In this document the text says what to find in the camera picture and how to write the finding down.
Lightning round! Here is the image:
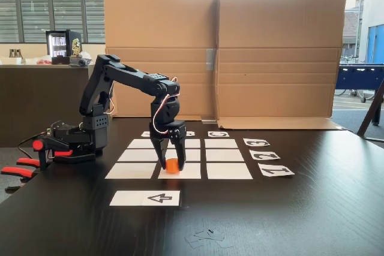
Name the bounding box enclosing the black mini fridge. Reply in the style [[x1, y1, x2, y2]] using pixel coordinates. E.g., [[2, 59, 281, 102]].
[[45, 29, 82, 59]]

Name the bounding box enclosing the grey tape strip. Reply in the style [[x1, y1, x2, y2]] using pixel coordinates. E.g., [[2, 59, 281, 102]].
[[205, 48, 217, 71]]

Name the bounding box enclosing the dark brown counter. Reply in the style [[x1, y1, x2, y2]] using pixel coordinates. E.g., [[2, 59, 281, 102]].
[[0, 63, 106, 149]]

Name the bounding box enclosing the paper sheet number 1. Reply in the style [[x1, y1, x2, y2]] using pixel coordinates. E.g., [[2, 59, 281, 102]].
[[257, 163, 295, 177]]

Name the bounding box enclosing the white red servo cable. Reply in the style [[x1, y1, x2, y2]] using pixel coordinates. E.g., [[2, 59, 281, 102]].
[[152, 77, 181, 135]]

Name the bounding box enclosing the black power cable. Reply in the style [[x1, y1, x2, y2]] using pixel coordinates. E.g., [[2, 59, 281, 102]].
[[17, 134, 41, 155]]

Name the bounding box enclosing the wider brown cardboard panel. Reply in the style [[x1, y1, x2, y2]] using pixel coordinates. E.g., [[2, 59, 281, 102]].
[[215, 0, 349, 131]]

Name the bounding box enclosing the white arrow paper sheet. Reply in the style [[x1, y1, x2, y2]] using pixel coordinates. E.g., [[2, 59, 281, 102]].
[[109, 190, 181, 207]]

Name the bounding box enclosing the round orange token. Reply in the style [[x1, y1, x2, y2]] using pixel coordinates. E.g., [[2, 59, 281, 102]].
[[166, 158, 181, 174]]

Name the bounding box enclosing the blank white paper square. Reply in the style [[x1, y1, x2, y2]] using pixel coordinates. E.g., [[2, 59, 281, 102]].
[[117, 149, 160, 162], [127, 138, 154, 149], [104, 162, 157, 179], [206, 162, 254, 180], [205, 138, 239, 149], [167, 138, 201, 149], [158, 162, 202, 179], [163, 149, 201, 162], [205, 149, 245, 162]]

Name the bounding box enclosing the dark wooden slanted leg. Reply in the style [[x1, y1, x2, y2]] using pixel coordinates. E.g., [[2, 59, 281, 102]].
[[356, 79, 384, 143]]

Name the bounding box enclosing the paper sheet number 3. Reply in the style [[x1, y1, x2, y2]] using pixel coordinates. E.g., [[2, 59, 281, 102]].
[[242, 138, 271, 148]]

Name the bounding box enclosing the narrower brown cardboard panel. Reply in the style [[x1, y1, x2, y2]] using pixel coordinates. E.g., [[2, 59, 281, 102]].
[[103, 0, 220, 122]]

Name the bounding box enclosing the paper sheet number 2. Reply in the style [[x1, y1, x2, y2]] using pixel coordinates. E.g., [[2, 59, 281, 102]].
[[249, 149, 281, 161]]

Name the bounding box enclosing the blue foosball table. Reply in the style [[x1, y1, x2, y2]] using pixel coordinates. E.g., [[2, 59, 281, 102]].
[[334, 63, 384, 104]]

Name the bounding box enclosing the red black spring clamp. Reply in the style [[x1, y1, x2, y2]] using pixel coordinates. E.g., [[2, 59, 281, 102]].
[[16, 135, 74, 172], [0, 167, 34, 194]]

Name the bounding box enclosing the grey crumpled item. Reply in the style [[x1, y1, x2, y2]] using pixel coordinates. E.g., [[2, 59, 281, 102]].
[[69, 55, 92, 67]]

